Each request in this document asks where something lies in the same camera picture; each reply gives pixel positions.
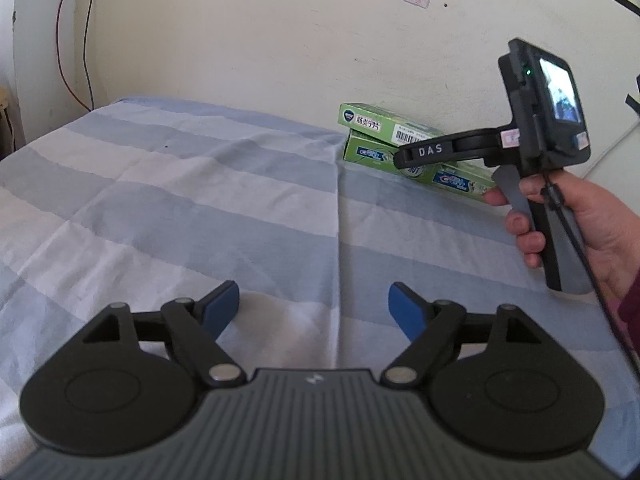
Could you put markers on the blue striped bed sheet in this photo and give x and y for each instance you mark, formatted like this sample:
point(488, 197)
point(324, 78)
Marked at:
point(175, 200)

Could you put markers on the maroon sleeved right forearm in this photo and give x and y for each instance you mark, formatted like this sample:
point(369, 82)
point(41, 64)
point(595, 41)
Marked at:
point(631, 310)

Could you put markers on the black wall tape strip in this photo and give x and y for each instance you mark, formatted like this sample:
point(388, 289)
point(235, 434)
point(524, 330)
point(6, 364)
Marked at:
point(633, 102)
point(626, 1)

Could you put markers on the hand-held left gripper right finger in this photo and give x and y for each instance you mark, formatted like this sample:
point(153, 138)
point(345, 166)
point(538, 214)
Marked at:
point(405, 310)

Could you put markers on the person's right hand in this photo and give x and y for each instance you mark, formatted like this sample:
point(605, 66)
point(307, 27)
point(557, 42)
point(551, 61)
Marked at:
point(605, 230)

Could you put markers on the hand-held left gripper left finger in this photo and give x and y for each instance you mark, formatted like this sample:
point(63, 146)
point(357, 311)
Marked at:
point(222, 307)

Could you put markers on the small wooden stand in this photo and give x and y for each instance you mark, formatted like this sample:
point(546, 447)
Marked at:
point(3, 110)

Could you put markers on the green medicine box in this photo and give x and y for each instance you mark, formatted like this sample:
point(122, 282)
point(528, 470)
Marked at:
point(380, 122)

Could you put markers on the green toothpaste box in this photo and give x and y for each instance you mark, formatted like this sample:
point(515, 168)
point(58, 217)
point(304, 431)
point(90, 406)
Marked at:
point(370, 155)

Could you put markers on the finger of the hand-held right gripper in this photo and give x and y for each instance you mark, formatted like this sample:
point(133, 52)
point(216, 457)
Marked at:
point(430, 151)

